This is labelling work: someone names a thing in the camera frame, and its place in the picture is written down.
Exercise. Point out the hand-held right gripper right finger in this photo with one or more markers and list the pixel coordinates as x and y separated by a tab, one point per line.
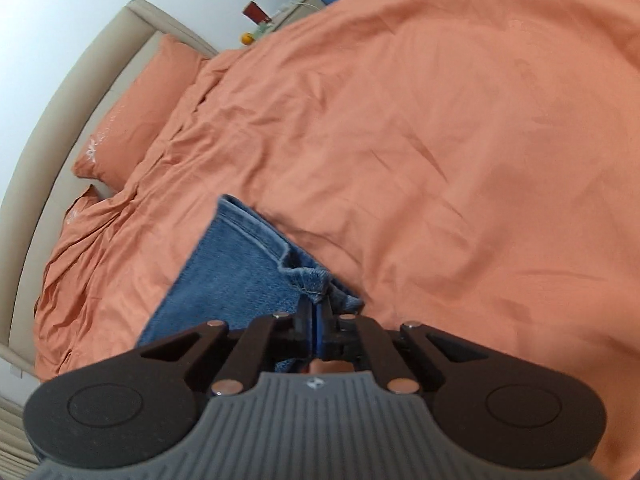
372	347

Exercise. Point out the beige padded headboard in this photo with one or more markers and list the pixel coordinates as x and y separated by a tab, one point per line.
65	110

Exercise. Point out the blue denim pants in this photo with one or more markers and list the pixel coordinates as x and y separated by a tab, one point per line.
235	270

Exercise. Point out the orange duvet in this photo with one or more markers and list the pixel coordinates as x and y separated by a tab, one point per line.
400	160

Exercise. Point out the orange fruit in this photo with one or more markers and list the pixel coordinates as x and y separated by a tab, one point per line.
246	38

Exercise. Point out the beige nightstand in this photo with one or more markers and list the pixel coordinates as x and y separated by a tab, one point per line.
290	12

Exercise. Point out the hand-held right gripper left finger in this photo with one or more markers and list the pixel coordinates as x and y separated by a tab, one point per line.
260	345

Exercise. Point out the orange pillow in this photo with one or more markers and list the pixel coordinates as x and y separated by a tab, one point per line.
80	207
137	110

